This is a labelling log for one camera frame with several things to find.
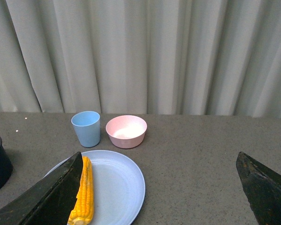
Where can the light blue plastic plate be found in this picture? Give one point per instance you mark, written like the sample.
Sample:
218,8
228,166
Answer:
119,188

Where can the pink plastic bowl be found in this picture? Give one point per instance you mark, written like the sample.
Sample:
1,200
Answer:
126,131

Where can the yellow corn cob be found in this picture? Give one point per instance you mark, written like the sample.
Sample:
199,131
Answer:
83,211

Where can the light blue plastic cup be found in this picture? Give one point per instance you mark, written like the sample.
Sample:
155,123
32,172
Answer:
87,128

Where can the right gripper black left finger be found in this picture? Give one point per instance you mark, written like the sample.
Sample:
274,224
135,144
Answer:
50,201

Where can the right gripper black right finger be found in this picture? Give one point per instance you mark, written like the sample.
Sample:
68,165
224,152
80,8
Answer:
262,187

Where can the white pleated curtain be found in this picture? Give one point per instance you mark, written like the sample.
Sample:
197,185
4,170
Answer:
196,57

